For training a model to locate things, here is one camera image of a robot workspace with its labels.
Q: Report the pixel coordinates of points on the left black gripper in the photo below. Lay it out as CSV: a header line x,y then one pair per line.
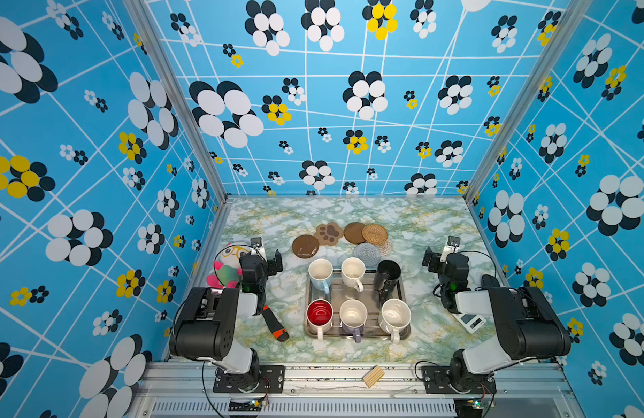
x,y
272,268

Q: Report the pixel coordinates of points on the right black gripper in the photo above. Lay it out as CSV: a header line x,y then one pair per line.
x,y
435,260

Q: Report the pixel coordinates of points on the dark brown round coaster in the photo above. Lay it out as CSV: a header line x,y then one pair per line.
x,y
305,246

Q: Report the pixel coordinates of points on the multicolour woven round coaster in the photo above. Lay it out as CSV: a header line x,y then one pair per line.
x,y
385,248

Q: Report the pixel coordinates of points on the cork paw print coaster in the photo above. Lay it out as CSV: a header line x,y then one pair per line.
x,y
329,234

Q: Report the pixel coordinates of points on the grey woven round coaster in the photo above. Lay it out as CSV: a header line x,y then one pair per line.
x,y
369,254

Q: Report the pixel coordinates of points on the rattan round coaster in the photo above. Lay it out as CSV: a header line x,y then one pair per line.
x,y
375,234

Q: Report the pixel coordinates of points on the brown wooden round coaster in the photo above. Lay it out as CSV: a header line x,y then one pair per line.
x,y
353,233

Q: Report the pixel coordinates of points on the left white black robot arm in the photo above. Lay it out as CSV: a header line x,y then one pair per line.
x,y
204,327

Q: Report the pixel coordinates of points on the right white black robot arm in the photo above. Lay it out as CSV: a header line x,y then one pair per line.
x,y
527,327

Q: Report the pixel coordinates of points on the light blue mug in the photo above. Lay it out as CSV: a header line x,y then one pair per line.
x,y
320,273

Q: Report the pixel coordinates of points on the black mug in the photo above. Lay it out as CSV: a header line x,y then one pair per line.
x,y
385,280

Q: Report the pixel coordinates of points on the plush toy white pink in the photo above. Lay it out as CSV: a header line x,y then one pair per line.
x,y
226,269

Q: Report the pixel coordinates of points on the black computer mouse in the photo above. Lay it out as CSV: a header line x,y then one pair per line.
x,y
489,281

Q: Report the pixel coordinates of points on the red interior mug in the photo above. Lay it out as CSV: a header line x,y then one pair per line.
x,y
320,314

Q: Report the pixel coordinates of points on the white mug front right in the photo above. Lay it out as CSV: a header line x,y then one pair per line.
x,y
394,317

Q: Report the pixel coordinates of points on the white calculator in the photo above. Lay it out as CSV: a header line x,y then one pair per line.
x,y
471,323

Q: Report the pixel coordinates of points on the white mug back row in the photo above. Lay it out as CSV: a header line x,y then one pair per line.
x,y
353,271

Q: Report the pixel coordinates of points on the metal tray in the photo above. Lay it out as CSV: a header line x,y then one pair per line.
x,y
341,293

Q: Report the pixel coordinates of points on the purple mug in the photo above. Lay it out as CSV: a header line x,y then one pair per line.
x,y
353,316

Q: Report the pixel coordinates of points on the small wooden block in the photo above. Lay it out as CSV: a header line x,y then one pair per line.
x,y
373,376

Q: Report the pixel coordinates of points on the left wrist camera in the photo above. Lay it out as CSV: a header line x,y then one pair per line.
x,y
257,247

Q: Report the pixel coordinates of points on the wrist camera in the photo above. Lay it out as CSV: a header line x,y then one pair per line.
x,y
257,247
452,246

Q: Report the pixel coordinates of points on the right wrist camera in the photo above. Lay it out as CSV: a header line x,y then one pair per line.
x,y
452,246

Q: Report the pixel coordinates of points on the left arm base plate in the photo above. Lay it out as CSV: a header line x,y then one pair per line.
x,y
268,379

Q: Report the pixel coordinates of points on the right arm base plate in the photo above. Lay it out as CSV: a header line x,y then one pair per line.
x,y
440,380

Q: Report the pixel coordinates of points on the aluminium front rail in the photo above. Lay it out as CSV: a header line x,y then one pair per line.
x,y
185,389

